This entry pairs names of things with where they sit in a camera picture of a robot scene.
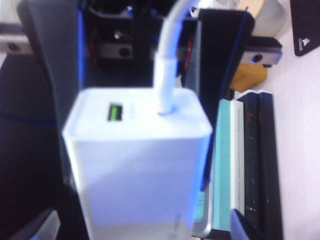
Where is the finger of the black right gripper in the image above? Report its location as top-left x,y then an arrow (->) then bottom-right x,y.
186,9 -> 256,131

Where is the white book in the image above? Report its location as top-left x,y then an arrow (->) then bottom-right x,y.
229,91 -> 247,216

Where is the white USB wall charger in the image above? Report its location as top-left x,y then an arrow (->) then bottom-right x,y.
61,87 -> 214,240

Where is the teal book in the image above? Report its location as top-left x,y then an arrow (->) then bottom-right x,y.
194,98 -> 235,225

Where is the white ceramic mug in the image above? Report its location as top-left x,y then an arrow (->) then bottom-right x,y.
253,0 -> 287,37

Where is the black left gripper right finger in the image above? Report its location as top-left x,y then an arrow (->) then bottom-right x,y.
229,209 -> 253,240

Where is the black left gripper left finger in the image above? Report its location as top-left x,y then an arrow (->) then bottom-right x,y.
14,184 -> 90,240

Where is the black mouse pad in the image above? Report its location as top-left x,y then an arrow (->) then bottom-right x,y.
289,0 -> 320,57

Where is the wooden mug lid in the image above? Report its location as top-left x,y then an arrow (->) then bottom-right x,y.
236,0 -> 266,18

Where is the yellow tin can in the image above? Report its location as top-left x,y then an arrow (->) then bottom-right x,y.
229,62 -> 269,91

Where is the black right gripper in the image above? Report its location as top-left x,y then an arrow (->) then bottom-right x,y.
0,0 -> 283,131

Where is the white charger cable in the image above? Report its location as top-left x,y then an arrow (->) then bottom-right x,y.
153,0 -> 201,117

